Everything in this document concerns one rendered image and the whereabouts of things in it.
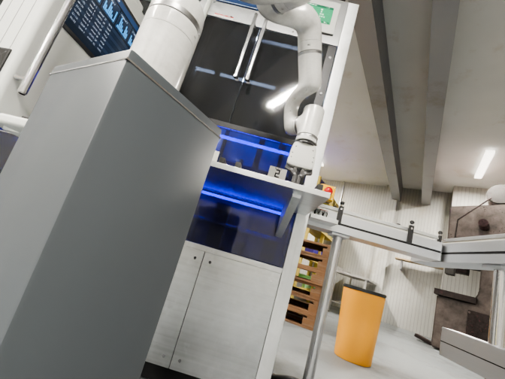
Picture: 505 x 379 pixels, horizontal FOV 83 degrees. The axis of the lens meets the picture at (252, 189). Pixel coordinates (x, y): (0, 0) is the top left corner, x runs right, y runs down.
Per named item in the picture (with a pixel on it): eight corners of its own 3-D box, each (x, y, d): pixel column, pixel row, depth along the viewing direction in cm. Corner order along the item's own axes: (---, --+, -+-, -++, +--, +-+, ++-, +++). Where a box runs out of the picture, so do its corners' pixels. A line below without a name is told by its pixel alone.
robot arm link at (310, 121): (291, 133, 112) (312, 131, 106) (298, 104, 115) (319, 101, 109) (300, 143, 118) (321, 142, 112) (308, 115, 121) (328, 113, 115)
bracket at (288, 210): (274, 236, 130) (282, 208, 133) (281, 238, 130) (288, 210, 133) (283, 228, 97) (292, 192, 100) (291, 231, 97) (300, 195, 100)
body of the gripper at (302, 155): (316, 150, 115) (309, 175, 112) (291, 143, 115) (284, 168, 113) (320, 142, 107) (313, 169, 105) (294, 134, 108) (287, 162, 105)
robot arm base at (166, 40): (135, 62, 47) (173, -24, 51) (76, 74, 57) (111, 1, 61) (204, 122, 63) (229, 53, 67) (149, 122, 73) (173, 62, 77)
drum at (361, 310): (370, 372, 230) (384, 294, 244) (325, 352, 252) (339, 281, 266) (378, 365, 261) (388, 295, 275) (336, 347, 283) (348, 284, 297)
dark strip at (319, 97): (293, 183, 137) (328, 46, 155) (302, 185, 137) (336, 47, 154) (293, 182, 136) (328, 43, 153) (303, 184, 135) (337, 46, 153)
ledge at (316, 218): (304, 220, 146) (305, 216, 146) (329, 227, 145) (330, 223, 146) (309, 216, 132) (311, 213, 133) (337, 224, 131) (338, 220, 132)
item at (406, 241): (304, 222, 141) (311, 192, 144) (298, 225, 156) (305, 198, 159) (443, 261, 137) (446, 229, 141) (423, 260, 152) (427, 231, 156)
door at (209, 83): (141, 101, 147) (179, 9, 160) (228, 123, 144) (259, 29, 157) (141, 100, 146) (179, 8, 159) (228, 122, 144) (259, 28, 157)
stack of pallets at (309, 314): (323, 322, 418) (337, 253, 441) (319, 333, 328) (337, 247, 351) (235, 292, 467) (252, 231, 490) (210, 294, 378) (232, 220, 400)
